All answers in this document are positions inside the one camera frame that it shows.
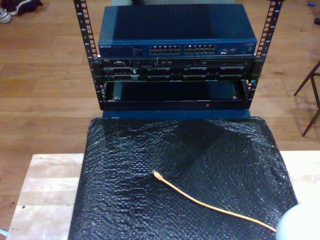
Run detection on yellow network cable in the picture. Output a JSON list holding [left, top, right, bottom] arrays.
[[151, 170, 278, 233]]

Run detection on black rack server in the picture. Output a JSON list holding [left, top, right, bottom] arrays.
[[91, 57, 265, 83]]

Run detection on black bubble wrap mat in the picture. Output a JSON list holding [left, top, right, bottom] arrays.
[[67, 116, 312, 240]]

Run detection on dark wooden stool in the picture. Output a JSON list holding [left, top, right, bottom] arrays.
[[293, 59, 320, 138]]

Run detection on dark sneaker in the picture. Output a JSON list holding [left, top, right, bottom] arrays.
[[6, 0, 44, 16]]

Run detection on white sneaker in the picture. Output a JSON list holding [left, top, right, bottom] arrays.
[[0, 7, 13, 25]]

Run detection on blue rack base plate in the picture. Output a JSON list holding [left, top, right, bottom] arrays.
[[102, 108, 252, 123]]

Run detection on blue network switch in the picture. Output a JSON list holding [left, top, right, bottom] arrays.
[[97, 3, 258, 60]]

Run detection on black perforated rack post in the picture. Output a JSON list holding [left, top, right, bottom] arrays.
[[246, 0, 285, 110], [73, 0, 106, 111]]

